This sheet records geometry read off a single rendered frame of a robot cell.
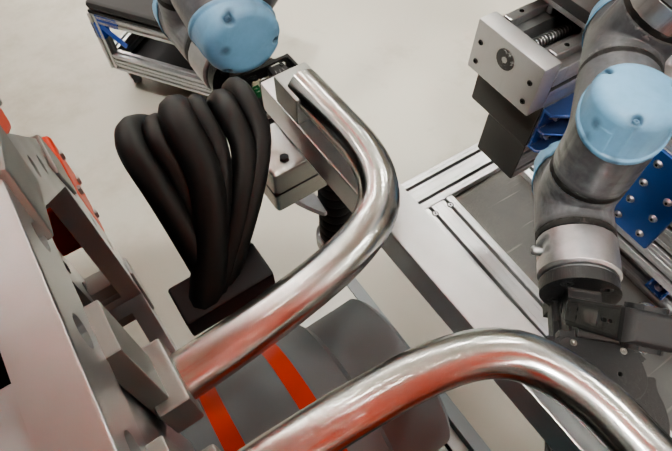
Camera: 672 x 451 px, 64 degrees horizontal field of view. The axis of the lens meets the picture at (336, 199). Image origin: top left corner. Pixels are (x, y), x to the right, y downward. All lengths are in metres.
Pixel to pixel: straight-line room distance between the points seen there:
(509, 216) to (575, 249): 0.80
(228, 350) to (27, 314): 0.12
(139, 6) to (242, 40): 1.19
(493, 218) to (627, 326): 0.90
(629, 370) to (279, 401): 0.29
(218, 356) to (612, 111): 0.35
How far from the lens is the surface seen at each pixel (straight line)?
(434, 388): 0.28
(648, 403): 0.51
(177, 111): 0.32
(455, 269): 0.34
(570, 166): 0.53
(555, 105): 0.89
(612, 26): 0.60
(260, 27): 0.50
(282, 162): 0.41
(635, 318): 0.43
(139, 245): 1.56
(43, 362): 0.18
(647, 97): 0.50
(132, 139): 0.32
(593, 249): 0.54
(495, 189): 1.36
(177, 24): 0.67
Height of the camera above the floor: 1.27
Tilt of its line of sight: 56 degrees down
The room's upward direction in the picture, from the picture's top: straight up
